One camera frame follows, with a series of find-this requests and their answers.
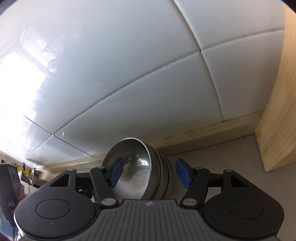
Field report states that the steel bowl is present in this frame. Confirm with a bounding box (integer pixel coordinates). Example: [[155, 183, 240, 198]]
[[102, 138, 171, 201]]

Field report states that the wooden knife block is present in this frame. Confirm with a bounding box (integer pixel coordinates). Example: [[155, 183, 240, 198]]
[[255, 4, 295, 172]]

